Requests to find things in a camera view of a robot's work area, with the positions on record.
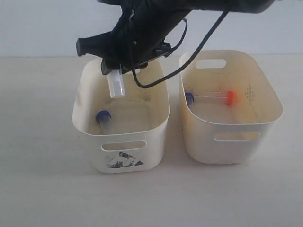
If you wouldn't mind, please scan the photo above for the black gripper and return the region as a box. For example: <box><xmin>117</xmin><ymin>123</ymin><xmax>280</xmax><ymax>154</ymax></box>
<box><xmin>76</xmin><ymin>0</ymin><xmax>191</xmax><ymax>75</ymax></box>

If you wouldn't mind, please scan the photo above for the orange-capped tube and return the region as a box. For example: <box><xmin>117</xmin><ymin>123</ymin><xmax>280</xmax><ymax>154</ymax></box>
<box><xmin>107</xmin><ymin>70</ymin><xmax>125</xmax><ymax>98</ymax></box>
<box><xmin>193</xmin><ymin>91</ymin><xmax>234</xmax><ymax>105</ymax></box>

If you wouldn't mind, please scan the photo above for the blue-capped tube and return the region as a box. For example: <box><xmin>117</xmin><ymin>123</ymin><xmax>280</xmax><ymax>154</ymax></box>
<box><xmin>185</xmin><ymin>92</ymin><xmax>194</xmax><ymax>106</ymax></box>
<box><xmin>96</xmin><ymin>110</ymin><xmax>112</xmax><ymax>134</ymax></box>

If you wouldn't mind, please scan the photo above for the white plastic bin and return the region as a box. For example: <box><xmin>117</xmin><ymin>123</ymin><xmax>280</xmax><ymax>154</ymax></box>
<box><xmin>179</xmin><ymin>50</ymin><xmax>283</xmax><ymax>164</ymax></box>
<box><xmin>71</xmin><ymin>58</ymin><xmax>170</xmax><ymax>174</ymax></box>

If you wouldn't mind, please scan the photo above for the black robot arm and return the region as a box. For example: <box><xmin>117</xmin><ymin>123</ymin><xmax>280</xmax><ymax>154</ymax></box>
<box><xmin>76</xmin><ymin>0</ymin><xmax>274</xmax><ymax>73</ymax></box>

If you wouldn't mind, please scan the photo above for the black cable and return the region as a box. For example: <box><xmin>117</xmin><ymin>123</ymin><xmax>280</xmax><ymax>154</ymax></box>
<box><xmin>131</xmin><ymin>4</ymin><xmax>229</xmax><ymax>89</ymax></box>

